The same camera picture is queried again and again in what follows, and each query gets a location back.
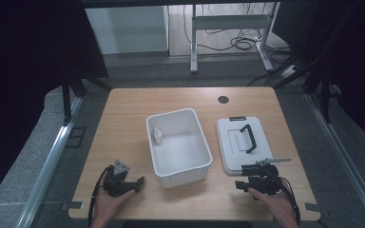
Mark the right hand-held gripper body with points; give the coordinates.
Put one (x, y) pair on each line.
(266, 179)

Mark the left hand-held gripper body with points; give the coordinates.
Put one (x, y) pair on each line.
(115, 183)

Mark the white plastic storage box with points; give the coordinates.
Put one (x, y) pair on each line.
(180, 152)

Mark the person's left hand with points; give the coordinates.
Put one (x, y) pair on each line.
(107, 205)

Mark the person's right hand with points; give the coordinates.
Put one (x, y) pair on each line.
(275, 205)

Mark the small white bottle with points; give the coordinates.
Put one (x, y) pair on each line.
(157, 136)

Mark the black metal stand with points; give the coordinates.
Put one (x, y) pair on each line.
(323, 91)
(71, 95)

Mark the white power strip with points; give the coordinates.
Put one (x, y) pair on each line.
(289, 71)

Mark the black curtain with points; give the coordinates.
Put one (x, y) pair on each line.
(28, 63)
(355, 63)

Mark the white cabinet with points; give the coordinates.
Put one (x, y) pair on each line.
(126, 30)

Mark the aluminium floor rail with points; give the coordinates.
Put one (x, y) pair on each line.
(345, 158)
(49, 164)

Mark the white metal desk frame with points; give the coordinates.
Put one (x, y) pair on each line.
(228, 22)

